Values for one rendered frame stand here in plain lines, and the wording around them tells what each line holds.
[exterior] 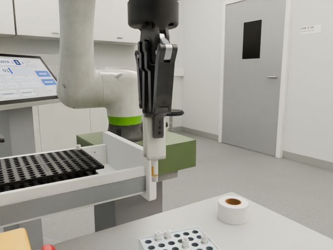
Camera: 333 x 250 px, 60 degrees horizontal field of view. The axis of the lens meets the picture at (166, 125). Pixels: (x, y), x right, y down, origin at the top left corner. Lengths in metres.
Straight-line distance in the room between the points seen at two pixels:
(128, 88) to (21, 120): 0.83
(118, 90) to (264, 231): 0.61
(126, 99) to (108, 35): 3.38
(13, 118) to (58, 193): 1.10
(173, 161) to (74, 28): 0.53
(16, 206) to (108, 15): 3.95
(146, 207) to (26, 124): 0.89
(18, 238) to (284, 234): 0.52
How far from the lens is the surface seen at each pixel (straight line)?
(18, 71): 1.70
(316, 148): 3.88
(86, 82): 0.95
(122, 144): 0.75
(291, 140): 4.03
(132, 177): 0.64
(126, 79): 0.99
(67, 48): 0.92
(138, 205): 1.07
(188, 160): 1.05
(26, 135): 1.72
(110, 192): 0.63
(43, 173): 0.64
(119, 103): 1.00
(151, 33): 0.42
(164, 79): 0.40
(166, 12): 0.42
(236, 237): 0.66
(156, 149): 0.45
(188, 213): 0.74
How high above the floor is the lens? 1.10
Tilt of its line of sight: 10 degrees down
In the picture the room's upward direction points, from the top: straight up
